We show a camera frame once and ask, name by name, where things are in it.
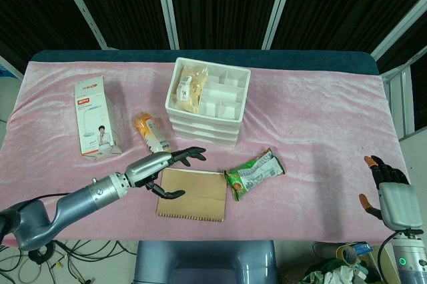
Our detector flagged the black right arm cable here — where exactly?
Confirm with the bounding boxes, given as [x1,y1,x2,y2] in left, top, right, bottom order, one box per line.
[376,232,398,284]

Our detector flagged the orange drink bottle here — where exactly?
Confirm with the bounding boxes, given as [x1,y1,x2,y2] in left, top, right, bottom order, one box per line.
[134,111,173,155]

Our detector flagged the white desk lamp box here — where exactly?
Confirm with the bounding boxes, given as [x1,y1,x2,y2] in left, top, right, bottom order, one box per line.
[74,75,123,157]

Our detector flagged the blue-grey plastic stool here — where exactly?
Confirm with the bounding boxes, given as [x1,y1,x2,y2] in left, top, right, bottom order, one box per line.
[132,240,278,284]

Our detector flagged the black curtain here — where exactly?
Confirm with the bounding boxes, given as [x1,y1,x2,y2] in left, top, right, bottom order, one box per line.
[0,0,427,75]

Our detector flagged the tangled floor cables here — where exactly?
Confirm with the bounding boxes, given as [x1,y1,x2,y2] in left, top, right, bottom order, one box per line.
[0,239,138,284]

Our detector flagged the green plastic bag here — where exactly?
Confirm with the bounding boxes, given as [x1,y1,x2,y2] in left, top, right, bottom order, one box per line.
[300,256,348,284]

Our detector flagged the yellow snack bag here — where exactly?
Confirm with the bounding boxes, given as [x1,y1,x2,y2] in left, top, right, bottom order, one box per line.
[173,65,209,114]

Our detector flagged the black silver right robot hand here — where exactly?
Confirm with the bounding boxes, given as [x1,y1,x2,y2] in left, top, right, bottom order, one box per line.
[358,155,422,231]

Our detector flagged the dark teal table pad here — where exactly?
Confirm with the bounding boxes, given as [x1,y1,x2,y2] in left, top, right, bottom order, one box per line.
[23,49,380,77]

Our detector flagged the pink velvet cloth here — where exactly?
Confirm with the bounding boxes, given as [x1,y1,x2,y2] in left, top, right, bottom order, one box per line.
[0,60,410,242]

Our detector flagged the brown tape roll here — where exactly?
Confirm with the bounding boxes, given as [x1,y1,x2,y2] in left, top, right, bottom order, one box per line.
[335,243,360,264]

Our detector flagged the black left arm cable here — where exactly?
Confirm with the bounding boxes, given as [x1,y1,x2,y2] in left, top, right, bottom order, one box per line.
[0,192,71,263]

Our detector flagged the white plastic drawer organizer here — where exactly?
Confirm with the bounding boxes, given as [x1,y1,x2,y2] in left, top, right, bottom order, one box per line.
[164,57,252,149]

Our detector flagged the clear plastic drawer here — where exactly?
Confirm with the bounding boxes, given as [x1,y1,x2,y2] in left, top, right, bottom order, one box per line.
[167,115,241,131]
[173,133,239,149]
[170,124,240,139]

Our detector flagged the white frame pole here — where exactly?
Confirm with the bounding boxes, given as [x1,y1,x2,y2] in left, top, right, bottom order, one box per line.
[262,0,298,50]
[53,0,108,50]
[155,0,180,50]
[370,0,427,62]

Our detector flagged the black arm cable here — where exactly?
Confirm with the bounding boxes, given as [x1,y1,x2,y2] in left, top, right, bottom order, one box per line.
[0,192,71,263]
[376,232,398,284]

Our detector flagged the crumpled white paper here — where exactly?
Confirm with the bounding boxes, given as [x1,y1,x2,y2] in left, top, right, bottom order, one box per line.
[322,267,352,284]

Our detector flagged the green snack packet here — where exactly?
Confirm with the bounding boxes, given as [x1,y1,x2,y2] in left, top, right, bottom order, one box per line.
[224,149,287,202]

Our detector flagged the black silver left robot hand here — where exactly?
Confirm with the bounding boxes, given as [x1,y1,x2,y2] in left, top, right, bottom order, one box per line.
[123,146,207,201]

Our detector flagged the white metal rack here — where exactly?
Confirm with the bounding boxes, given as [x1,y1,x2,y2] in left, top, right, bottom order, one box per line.
[382,63,418,139]

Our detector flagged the brown spiral notebook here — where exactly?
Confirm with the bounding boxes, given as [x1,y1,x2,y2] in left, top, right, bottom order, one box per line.
[155,167,228,223]

